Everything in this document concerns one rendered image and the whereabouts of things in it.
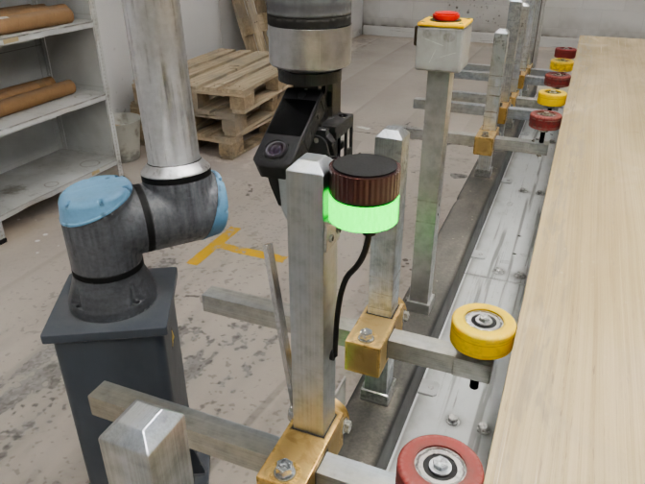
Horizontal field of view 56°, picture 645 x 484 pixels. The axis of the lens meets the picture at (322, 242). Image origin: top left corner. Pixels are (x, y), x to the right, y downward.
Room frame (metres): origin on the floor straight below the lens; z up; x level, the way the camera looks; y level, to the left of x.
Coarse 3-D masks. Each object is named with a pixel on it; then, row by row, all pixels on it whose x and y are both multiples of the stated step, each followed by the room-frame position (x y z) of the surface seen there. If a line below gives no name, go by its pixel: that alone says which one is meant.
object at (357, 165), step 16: (336, 160) 0.48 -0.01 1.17; (352, 160) 0.48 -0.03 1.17; (368, 160) 0.48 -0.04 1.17; (384, 160) 0.48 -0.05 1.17; (352, 176) 0.45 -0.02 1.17; (368, 176) 0.44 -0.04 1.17; (384, 176) 0.45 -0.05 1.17; (336, 240) 0.49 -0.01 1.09; (368, 240) 0.47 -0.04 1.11; (352, 272) 0.47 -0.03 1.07; (336, 304) 0.48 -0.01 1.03; (336, 320) 0.48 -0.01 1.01; (336, 336) 0.48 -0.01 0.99; (336, 352) 0.48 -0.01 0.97
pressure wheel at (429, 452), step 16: (416, 448) 0.42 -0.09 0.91; (432, 448) 0.42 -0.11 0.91; (448, 448) 0.42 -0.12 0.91; (464, 448) 0.42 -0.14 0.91; (400, 464) 0.40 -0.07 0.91; (416, 464) 0.40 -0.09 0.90; (432, 464) 0.40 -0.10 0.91; (448, 464) 0.40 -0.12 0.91; (464, 464) 0.40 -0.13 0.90; (480, 464) 0.40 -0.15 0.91; (400, 480) 0.38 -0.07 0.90; (416, 480) 0.38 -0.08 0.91; (432, 480) 0.38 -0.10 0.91; (448, 480) 0.38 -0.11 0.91; (464, 480) 0.38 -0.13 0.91; (480, 480) 0.38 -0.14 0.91
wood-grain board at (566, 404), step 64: (576, 64) 2.20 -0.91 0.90; (640, 64) 2.20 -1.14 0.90; (576, 128) 1.45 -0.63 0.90; (640, 128) 1.45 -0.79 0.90; (576, 192) 1.05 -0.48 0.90; (640, 192) 1.05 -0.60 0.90; (576, 256) 0.80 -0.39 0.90; (640, 256) 0.80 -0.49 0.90; (576, 320) 0.63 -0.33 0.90; (640, 320) 0.63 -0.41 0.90; (512, 384) 0.51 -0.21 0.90; (576, 384) 0.51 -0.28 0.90; (640, 384) 0.51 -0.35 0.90; (512, 448) 0.42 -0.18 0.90; (576, 448) 0.42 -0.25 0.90; (640, 448) 0.42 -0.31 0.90
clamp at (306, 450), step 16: (336, 400) 0.52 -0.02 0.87; (336, 416) 0.50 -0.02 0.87; (288, 432) 0.47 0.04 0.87; (304, 432) 0.47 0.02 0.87; (336, 432) 0.48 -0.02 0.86; (288, 448) 0.45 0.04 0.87; (304, 448) 0.45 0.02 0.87; (320, 448) 0.45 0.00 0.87; (336, 448) 0.48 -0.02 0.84; (272, 464) 0.43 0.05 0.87; (304, 464) 0.43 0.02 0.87; (320, 464) 0.44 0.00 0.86; (256, 480) 0.41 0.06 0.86; (272, 480) 0.41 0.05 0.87; (288, 480) 0.41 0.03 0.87; (304, 480) 0.41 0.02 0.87
